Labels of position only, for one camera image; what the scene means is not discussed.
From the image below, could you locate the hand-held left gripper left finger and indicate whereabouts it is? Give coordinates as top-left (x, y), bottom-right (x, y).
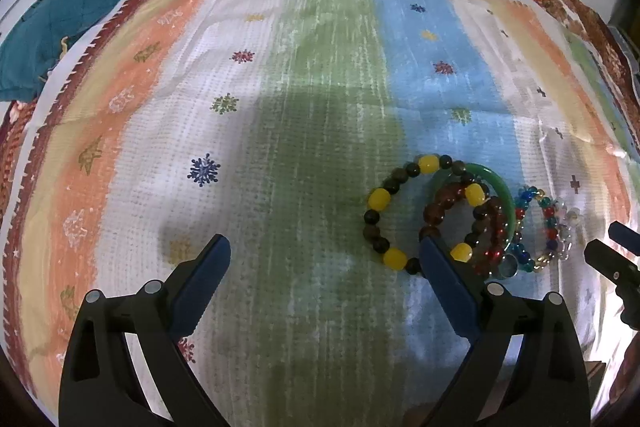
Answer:
top-left (59, 234), bottom-right (232, 427)

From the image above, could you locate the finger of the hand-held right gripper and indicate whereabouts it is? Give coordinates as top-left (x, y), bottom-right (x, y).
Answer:
top-left (584, 239), bottom-right (640, 333)
top-left (608, 222), bottom-right (640, 254)

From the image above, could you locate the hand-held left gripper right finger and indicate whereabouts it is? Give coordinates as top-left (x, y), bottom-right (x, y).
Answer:
top-left (419, 237), bottom-right (593, 427)

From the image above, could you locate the clear crystal bracelet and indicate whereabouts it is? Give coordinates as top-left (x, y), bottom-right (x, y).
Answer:
top-left (547, 199), bottom-right (584, 264)

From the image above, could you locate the multicolour glass bead bracelet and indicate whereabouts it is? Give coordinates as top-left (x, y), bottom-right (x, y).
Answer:
top-left (500, 186), bottom-right (562, 276)

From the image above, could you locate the brown amber bead bracelet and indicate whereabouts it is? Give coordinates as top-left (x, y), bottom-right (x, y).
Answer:
top-left (419, 174), bottom-right (482, 244)

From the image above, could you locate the green jade bangle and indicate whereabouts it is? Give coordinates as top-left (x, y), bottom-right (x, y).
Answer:
top-left (430, 163), bottom-right (516, 254)

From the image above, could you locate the yellow and dark bead bracelet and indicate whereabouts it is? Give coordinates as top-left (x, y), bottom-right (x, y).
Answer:
top-left (363, 154), bottom-right (488, 276)

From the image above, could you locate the striped patterned cloth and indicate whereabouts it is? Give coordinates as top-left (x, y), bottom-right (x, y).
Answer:
top-left (0, 0), bottom-right (640, 427)

